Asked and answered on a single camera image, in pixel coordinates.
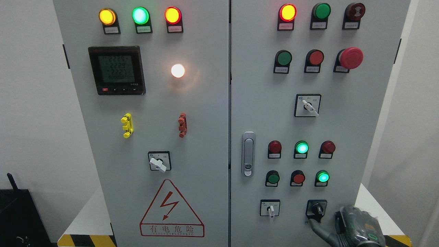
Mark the black rotary knob switch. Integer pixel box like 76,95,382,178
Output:
305,200,328,223

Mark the dark red indicator left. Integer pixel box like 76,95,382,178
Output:
268,140,282,158

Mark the dark red indicator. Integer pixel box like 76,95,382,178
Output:
268,140,282,158
319,140,336,159

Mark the white indicator light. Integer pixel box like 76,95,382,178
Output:
171,63,186,78

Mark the green push button lower row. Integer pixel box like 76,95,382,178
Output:
265,170,280,187

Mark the grey left cabinet door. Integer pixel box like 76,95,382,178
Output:
54,0,229,247

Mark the grey cabinet door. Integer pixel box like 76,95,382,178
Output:
230,0,411,247
54,0,229,247

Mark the lit green indicator middle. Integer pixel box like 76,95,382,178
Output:
294,140,309,158

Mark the green push button second row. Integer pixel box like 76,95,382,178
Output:
273,50,292,74

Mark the red push button lower row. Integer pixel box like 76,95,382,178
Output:
290,170,306,187

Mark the grey right cabinet door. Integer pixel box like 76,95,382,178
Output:
230,0,411,247

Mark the red electric hazard warning sticker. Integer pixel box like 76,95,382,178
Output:
139,179,204,237

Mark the dark red indicator right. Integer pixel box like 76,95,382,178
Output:
319,140,336,159

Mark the black digital power meter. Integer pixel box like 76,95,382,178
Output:
88,46,146,95

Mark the red push button second row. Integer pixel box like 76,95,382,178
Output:
304,49,324,73

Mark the lit green button lower row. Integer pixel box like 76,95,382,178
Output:
314,170,330,187

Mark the red indicator light top left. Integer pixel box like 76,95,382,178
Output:
164,6,183,33

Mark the lit red indicator right door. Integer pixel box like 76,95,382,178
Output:
277,3,297,31

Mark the green indicator light top left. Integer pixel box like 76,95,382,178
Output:
132,7,153,33

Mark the red emergency stop button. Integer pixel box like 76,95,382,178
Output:
333,47,364,73

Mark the green push button top right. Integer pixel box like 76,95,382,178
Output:
309,2,331,30

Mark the yellow indicator light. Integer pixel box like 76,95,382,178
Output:
99,8,121,35

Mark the white platform with hazard stripes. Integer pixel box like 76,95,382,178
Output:
54,185,412,247

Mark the dark red buzzer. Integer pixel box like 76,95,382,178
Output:
342,2,366,30

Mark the black box with antenna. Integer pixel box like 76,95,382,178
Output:
0,173,52,247

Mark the silver cabinet door handle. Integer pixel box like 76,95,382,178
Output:
241,131,256,177

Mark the white selector switch left door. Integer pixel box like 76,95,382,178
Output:
148,151,171,173

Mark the white selector switch upper right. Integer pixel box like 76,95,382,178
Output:
294,94,322,117

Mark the white selector switch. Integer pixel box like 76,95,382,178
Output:
294,94,322,117
259,200,281,218

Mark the white selector switch lower right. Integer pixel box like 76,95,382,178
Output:
259,200,281,218

